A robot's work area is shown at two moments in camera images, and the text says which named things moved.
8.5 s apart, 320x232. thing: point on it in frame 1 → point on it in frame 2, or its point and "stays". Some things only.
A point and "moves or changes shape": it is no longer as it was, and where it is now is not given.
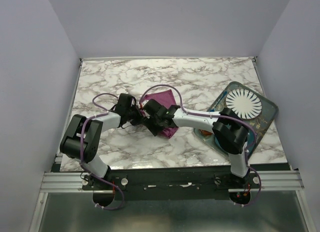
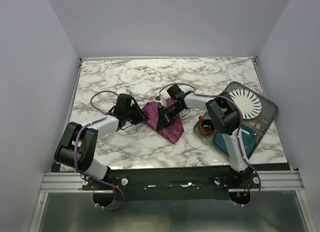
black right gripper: x=147 y=123 → x=163 y=118
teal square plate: x=251 y=137 stays
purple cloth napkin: x=166 y=98 moves or changes shape
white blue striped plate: x=243 y=103 stays
